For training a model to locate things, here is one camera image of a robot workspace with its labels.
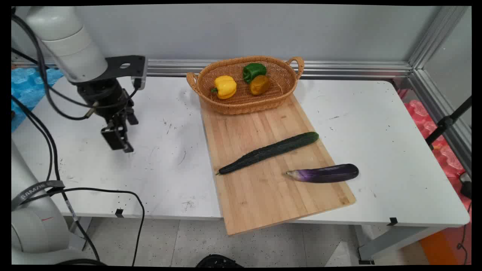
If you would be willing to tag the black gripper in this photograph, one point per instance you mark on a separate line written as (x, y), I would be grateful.
(101, 96)

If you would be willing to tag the orange bell pepper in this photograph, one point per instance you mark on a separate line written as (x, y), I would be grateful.
(260, 86)

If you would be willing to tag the black tape marker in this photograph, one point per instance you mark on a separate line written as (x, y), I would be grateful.
(119, 212)
(392, 221)

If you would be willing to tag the grey table leg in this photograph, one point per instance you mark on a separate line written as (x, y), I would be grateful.
(81, 233)
(391, 242)

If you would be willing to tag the blue bubble sheet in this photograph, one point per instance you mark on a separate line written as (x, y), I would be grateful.
(26, 90)

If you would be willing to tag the yellow bell pepper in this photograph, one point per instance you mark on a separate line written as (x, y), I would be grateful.
(225, 87)

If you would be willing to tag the woven wicker basket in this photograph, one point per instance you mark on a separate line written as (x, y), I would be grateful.
(244, 101)

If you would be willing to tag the green bell pepper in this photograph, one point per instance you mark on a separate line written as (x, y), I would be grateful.
(253, 70)

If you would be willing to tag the dark green cucumber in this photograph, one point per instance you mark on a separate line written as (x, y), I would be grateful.
(271, 150)

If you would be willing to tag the wooden cutting board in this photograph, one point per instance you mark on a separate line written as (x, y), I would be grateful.
(263, 195)

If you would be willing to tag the black round floor object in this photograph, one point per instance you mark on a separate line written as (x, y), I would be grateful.
(218, 261)

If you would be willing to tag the purple eggplant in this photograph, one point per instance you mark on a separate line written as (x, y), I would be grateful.
(327, 174)

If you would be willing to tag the pink bubble sheet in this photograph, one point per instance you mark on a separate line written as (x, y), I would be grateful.
(446, 154)

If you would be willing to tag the black tripod stand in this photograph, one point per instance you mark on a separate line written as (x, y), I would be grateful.
(446, 122)

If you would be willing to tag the small black device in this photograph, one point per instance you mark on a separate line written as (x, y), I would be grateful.
(467, 186)

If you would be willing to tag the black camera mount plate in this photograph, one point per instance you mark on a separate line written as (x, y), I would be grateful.
(126, 66)

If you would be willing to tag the aluminium frame rail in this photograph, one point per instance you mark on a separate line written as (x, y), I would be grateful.
(339, 69)
(440, 113)

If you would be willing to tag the aluminium frame post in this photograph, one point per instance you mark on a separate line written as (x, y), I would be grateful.
(437, 37)

